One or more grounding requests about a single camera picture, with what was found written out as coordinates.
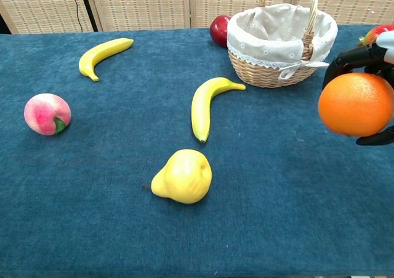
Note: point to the wicker basket with fabric liner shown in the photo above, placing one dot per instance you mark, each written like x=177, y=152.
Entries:
x=277, y=44

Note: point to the bamboo folding screen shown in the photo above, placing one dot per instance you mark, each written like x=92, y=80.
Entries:
x=147, y=4

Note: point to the orange fruit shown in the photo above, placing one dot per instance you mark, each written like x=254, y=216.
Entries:
x=355, y=104

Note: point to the yellow toy banana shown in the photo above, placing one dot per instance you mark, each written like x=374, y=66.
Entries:
x=201, y=109
x=98, y=56

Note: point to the pink toy peach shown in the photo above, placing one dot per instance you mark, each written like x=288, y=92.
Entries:
x=46, y=113

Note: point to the yellow toy pear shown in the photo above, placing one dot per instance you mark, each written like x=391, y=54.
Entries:
x=184, y=176

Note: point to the blue table cloth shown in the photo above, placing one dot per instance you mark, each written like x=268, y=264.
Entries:
x=123, y=213

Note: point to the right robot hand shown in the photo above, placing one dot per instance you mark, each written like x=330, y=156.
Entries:
x=348, y=58

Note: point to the red toy apple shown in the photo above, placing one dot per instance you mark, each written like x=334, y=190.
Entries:
x=219, y=30

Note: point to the red toy strawberry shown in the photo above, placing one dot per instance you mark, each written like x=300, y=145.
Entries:
x=374, y=33

